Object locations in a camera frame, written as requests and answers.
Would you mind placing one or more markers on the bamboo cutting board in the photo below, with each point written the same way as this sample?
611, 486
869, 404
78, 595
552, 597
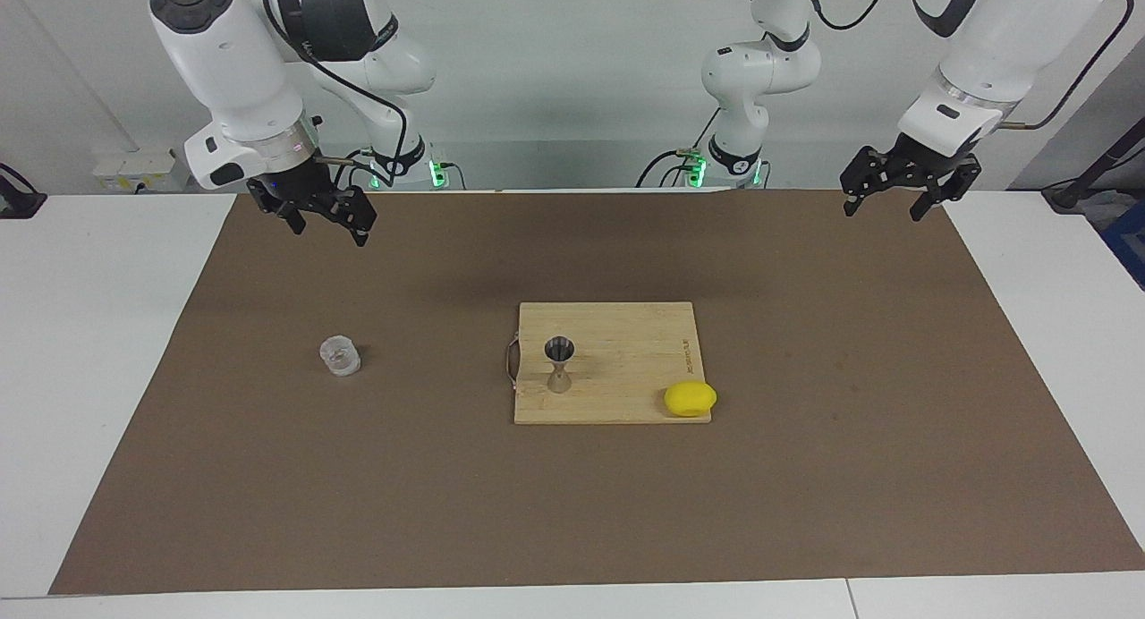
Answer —
626, 395

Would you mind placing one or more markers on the brown table mat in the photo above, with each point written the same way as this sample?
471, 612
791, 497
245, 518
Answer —
572, 512

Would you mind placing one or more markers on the blue box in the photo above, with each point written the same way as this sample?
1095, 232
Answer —
1129, 239

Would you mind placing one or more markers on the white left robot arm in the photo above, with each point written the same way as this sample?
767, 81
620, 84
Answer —
1002, 46

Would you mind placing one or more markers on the black stand leg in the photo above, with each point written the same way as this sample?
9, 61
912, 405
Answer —
1096, 167

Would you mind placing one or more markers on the white wall socket strip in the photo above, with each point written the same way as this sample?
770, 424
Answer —
134, 172

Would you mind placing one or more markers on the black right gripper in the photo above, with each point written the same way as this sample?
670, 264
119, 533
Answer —
300, 190

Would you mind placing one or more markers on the clear glass cup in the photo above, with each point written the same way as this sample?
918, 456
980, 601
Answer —
340, 357

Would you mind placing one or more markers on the yellow lemon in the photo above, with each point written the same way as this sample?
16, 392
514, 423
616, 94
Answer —
690, 399

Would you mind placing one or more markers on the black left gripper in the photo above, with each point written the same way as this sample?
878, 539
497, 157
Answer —
921, 163

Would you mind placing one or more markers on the steel double jigger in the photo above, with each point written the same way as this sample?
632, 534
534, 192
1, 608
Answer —
560, 373

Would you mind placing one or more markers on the black clamp mount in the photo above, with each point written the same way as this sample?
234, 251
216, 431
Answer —
18, 199

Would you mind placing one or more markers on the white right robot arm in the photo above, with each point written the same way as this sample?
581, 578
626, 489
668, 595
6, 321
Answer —
233, 64

